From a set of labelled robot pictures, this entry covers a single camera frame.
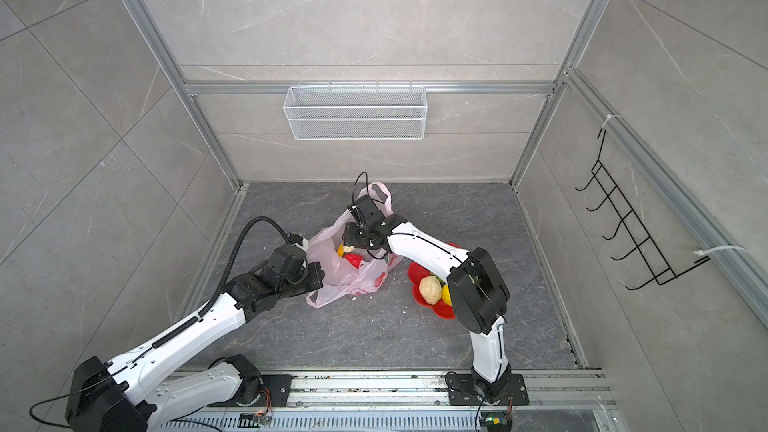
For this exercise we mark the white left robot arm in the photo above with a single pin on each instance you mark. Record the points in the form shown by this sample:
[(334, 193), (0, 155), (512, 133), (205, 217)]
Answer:
[(133, 391)]

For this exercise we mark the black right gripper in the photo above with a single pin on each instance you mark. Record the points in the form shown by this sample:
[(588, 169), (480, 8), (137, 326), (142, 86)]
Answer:
[(349, 235)]

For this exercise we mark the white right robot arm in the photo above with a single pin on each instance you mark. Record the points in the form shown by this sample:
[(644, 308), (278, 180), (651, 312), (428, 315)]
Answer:
[(477, 290)]

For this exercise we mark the pink plastic bag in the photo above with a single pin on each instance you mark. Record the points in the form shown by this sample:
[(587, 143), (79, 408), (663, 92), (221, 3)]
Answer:
[(341, 278)]

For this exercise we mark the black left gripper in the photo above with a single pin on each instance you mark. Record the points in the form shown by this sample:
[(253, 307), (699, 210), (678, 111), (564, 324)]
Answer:
[(317, 276)]

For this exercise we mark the white wire mesh basket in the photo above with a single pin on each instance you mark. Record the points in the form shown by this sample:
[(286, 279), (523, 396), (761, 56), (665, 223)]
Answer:
[(359, 112)]

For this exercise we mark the red flower-shaped bowl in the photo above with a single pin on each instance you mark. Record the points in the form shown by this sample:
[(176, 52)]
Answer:
[(415, 273)]

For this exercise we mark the red fake apple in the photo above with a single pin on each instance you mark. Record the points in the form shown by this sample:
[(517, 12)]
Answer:
[(354, 259)]

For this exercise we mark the yellow fake lemon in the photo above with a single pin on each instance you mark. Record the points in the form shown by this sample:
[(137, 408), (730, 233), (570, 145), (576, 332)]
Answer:
[(445, 295)]

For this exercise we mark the black wire hook rack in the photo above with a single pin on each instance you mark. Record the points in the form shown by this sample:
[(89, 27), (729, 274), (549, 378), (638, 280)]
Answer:
[(629, 222)]

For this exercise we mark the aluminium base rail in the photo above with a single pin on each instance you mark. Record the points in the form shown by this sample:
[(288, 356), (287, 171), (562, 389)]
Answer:
[(415, 400)]

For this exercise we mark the cream fake fruit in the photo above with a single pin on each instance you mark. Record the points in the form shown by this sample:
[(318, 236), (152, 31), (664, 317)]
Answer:
[(430, 289)]

